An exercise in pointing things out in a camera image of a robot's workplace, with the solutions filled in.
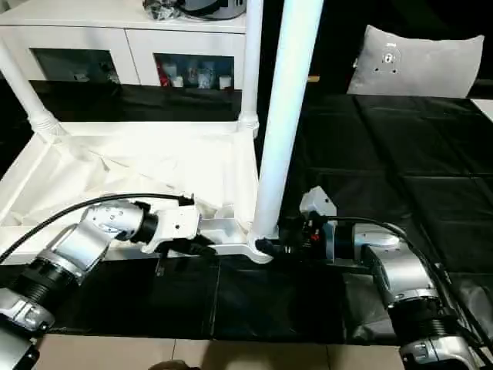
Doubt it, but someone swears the white plastic table top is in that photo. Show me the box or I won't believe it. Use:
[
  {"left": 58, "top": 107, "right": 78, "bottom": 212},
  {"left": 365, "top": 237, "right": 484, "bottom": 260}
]
[{"left": 0, "top": 120, "right": 279, "bottom": 267}]

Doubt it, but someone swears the white plastic table leg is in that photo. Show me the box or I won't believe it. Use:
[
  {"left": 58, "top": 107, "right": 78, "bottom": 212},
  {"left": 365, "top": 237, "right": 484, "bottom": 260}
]
[
  {"left": 237, "top": 0, "right": 266, "bottom": 135},
  {"left": 0, "top": 37, "right": 73, "bottom": 146},
  {"left": 247, "top": 0, "right": 325, "bottom": 248}
]

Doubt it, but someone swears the black work mat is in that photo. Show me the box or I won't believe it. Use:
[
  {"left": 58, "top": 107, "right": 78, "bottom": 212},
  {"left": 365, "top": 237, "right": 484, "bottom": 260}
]
[{"left": 0, "top": 79, "right": 493, "bottom": 346}]

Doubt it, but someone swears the black tall furniture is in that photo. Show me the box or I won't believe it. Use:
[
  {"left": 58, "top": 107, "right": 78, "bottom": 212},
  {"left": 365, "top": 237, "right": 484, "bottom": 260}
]
[{"left": 261, "top": 0, "right": 493, "bottom": 102}]

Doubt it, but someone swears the grey printed cushion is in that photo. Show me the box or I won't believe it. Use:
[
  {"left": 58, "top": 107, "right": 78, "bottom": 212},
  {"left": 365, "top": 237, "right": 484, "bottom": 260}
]
[{"left": 345, "top": 24, "right": 486, "bottom": 99}]

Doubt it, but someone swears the white glass-door cabinet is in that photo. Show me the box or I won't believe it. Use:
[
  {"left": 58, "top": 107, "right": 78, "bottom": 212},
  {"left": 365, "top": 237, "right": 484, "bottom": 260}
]
[{"left": 0, "top": 0, "right": 248, "bottom": 90}]

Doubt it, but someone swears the white flat sheet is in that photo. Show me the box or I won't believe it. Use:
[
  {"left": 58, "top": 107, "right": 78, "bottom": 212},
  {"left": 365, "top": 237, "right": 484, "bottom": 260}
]
[{"left": 469, "top": 97, "right": 493, "bottom": 117}]

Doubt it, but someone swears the dark crumpled cloth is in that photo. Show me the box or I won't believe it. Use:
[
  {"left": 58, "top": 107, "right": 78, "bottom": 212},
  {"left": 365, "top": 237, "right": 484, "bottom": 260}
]
[{"left": 142, "top": 0, "right": 186, "bottom": 21}]

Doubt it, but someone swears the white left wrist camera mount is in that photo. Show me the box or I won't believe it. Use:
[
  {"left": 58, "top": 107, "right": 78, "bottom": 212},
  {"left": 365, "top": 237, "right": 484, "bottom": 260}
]
[{"left": 139, "top": 207, "right": 204, "bottom": 256}]

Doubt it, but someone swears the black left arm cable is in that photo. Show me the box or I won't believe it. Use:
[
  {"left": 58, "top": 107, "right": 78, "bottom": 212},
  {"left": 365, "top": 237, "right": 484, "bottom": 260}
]
[{"left": 0, "top": 191, "right": 196, "bottom": 264}]

